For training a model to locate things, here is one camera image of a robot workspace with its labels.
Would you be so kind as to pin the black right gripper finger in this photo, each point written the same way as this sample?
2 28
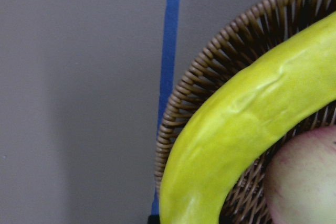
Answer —
153 219

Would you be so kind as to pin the yellow banana basket bottom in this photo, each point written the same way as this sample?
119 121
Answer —
244 118

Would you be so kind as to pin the woven brown fruit basket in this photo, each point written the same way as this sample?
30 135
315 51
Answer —
248 36

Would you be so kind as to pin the pink apple lower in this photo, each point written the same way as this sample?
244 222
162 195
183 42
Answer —
299 183

